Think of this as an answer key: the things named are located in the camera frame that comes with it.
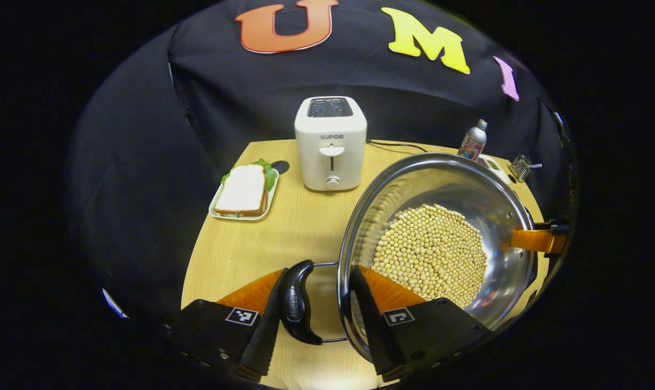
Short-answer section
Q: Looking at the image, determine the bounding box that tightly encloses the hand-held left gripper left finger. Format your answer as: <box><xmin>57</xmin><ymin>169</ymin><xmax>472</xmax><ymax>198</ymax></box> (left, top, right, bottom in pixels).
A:
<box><xmin>165</xmin><ymin>267</ymin><xmax>289</xmax><ymax>382</ymax></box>

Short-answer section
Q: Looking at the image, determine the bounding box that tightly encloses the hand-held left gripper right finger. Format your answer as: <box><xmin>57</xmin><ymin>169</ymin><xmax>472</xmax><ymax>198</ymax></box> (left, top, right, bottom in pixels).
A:
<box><xmin>349</xmin><ymin>264</ymin><xmax>493</xmax><ymax>382</ymax></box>

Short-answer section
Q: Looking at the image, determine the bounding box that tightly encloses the steel pot with black handles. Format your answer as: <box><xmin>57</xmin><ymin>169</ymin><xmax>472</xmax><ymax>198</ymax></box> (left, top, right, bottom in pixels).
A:
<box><xmin>278</xmin><ymin>152</ymin><xmax>539</xmax><ymax>363</ymax></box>

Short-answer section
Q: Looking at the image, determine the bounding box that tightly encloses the clear glass cup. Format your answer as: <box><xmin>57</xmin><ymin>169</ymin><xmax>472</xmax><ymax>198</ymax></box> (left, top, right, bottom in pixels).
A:
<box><xmin>510</xmin><ymin>154</ymin><xmax>531</xmax><ymax>182</ymax></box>

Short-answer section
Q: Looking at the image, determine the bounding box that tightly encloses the white divided food tray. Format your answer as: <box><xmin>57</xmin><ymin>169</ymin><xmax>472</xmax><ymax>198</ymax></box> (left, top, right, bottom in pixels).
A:
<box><xmin>476</xmin><ymin>154</ymin><xmax>511</xmax><ymax>185</ymax></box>

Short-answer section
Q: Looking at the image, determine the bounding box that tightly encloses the pile of yellow soybeans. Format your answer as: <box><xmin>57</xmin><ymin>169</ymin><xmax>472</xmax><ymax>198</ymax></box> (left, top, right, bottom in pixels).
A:
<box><xmin>371</xmin><ymin>204</ymin><xmax>489</xmax><ymax>309</ymax></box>

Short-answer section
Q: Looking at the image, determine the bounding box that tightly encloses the silver printed bottle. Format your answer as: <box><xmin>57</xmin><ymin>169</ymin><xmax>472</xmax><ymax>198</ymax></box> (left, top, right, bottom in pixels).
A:
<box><xmin>458</xmin><ymin>119</ymin><xmax>488</xmax><ymax>161</ymax></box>

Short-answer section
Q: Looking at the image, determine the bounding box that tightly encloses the white rectangular plate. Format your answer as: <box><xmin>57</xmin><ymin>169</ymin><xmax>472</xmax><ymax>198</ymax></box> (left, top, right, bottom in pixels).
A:
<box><xmin>209</xmin><ymin>168</ymin><xmax>280</xmax><ymax>222</ymax></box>

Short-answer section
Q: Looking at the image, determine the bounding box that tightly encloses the white bread sandwich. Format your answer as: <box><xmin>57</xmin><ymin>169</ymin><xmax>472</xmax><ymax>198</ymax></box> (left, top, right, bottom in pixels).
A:
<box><xmin>214</xmin><ymin>159</ymin><xmax>278</xmax><ymax>217</ymax></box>

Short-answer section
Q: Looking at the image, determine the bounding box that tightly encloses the white sheet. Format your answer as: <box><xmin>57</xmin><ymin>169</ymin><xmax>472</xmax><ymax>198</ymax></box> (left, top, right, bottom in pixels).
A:
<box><xmin>102</xmin><ymin>288</ymin><xmax>127</xmax><ymax>319</ymax></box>

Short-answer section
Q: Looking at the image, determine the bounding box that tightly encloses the white toaster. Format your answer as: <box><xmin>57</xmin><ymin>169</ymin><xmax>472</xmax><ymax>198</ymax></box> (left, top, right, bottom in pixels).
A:
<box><xmin>294</xmin><ymin>96</ymin><xmax>368</xmax><ymax>192</ymax></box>

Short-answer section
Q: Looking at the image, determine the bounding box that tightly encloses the black backdrop cloth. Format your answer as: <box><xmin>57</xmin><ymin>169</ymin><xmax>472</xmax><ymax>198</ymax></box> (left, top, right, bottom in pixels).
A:
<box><xmin>67</xmin><ymin>0</ymin><xmax>577</xmax><ymax>326</ymax></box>

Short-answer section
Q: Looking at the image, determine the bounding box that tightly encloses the black power cable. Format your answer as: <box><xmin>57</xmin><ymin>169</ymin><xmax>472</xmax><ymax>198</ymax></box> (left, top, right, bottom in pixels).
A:
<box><xmin>366</xmin><ymin>139</ymin><xmax>428</xmax><ymax>154</ymax></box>

